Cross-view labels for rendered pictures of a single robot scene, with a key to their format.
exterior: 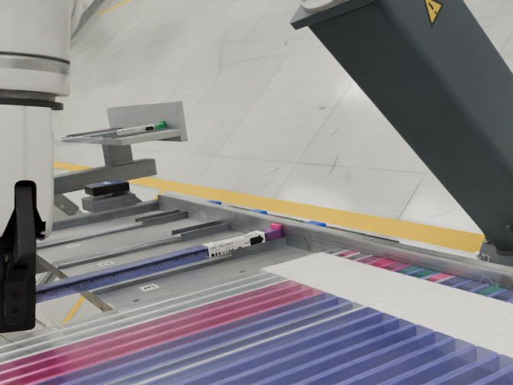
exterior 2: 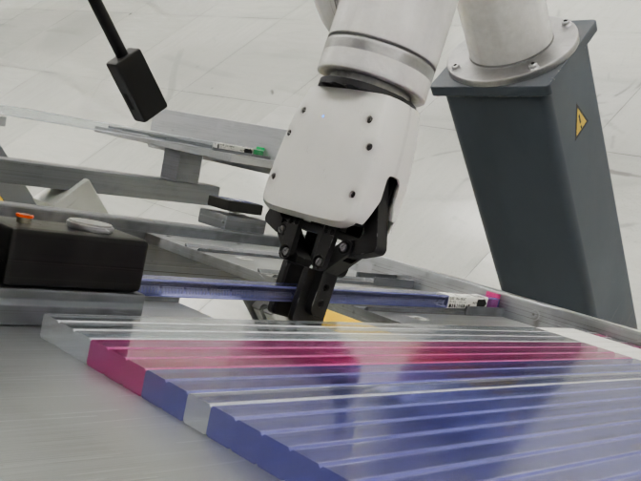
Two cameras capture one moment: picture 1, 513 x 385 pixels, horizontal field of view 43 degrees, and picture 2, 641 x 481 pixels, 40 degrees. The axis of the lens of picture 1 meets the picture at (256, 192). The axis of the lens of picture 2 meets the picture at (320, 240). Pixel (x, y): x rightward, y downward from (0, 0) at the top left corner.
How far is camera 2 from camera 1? 0.39 m
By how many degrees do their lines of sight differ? 16
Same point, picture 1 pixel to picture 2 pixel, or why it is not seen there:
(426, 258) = not seen: outside the picture
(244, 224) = (438, 285)
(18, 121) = (405, 120)
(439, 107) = (551, 224)
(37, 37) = (436, 47)
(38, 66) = (427, 73)
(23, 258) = (376, 252)
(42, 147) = (411, 150)
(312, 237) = (546, 313)
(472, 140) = (570, 269)
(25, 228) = (382, 223)
